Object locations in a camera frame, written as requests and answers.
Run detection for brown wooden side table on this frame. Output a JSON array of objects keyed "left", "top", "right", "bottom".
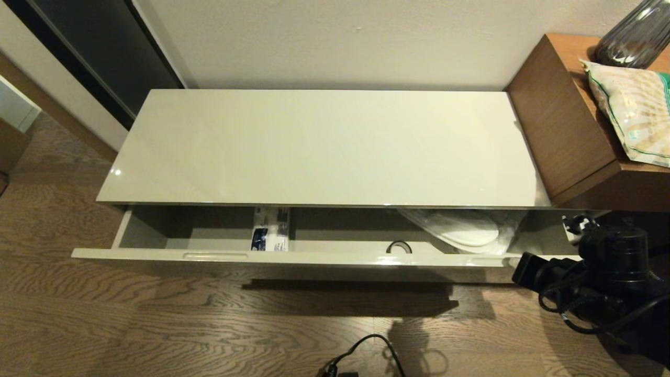
[{"left": 505, "top": 33, "right": 670, "bottom": 213}]

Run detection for green-trimmed snack bag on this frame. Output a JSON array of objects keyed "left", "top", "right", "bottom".
[{"left": 578, "top": 59, "right": 670, "bottom": 168}]

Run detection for black power plug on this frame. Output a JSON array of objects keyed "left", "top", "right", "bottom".
[{"left": 319, "top": 365, "right": 362, "bottom": 377}]

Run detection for dark ribbed glass vase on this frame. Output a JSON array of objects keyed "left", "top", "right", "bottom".
[{"left": 594, "top": 0, "right": 670, "bottom": 69}]

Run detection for white tissue packet blue print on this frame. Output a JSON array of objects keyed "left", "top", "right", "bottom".
[{"left": 251, "top": 207, "right": 290, "bottom": 252}]

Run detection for dark glass sliding door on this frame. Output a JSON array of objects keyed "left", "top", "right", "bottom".
[{"left": 3, "top": 0, "right": 185, "bottom": 130}]

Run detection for white box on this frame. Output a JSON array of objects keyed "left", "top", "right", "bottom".
[{"left": 0, "top": 76, "right": 41, "bottom": 132}]

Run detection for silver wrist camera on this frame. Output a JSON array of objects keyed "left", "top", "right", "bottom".
[{"left": 563, "top": 215, "right": 597, "bottom": 244}]

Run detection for black floor cable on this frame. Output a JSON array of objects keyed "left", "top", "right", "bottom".
[{"left": 325, "top": 334, "right": 406, "bottom": 377}]

